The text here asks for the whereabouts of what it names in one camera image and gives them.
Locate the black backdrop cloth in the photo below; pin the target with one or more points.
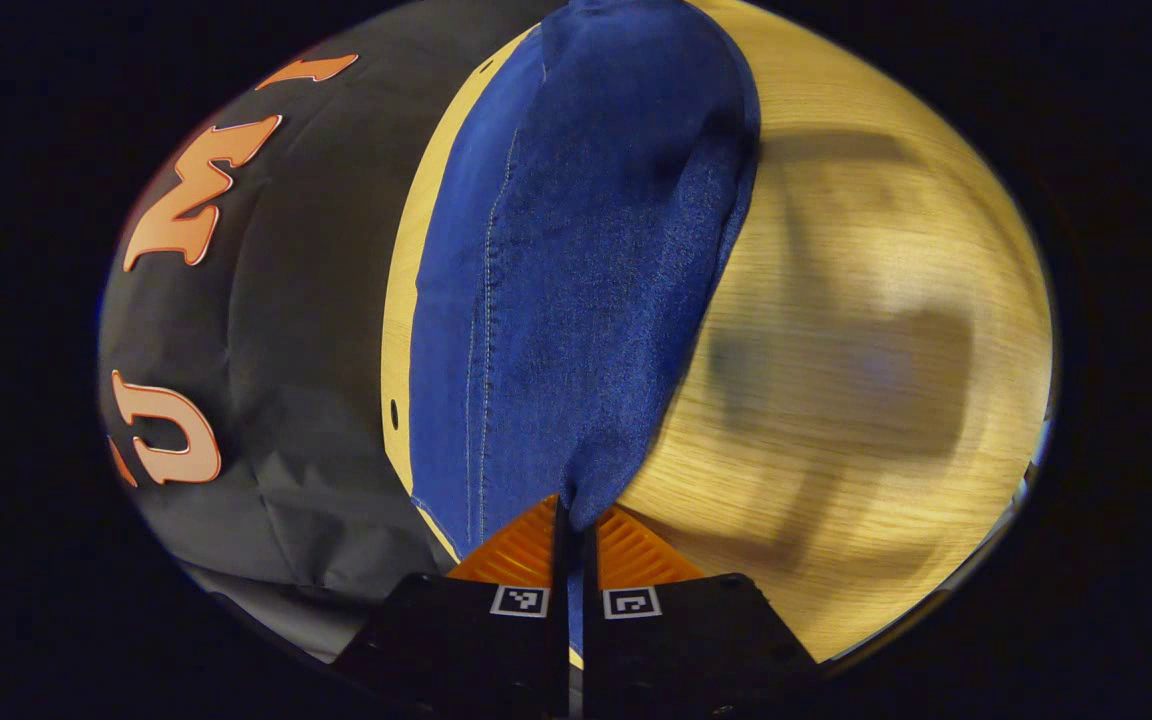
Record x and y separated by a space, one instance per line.
316 300

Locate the blue denim jeans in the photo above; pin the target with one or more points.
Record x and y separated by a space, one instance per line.
576 250

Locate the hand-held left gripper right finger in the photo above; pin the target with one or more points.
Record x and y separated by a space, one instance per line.
686 650

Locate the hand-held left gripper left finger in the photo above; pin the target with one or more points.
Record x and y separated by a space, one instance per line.
476 650

